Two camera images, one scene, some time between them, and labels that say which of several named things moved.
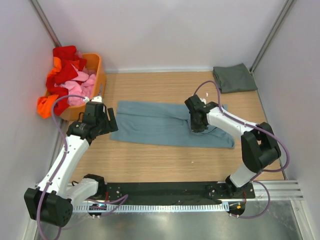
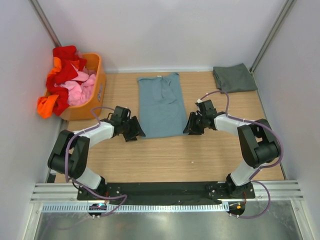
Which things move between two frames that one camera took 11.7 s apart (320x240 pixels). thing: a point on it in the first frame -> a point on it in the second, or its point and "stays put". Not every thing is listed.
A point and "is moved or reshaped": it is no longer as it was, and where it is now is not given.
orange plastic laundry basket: x=93 y=62 stays put
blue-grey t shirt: x=168 y=123 is moved or reshaped
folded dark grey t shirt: x=234 y=78 stays put
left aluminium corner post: x=40 y=13 stays put
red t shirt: x=71 y=64 stays put
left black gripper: x=110 y=124 -> x=136 y=130
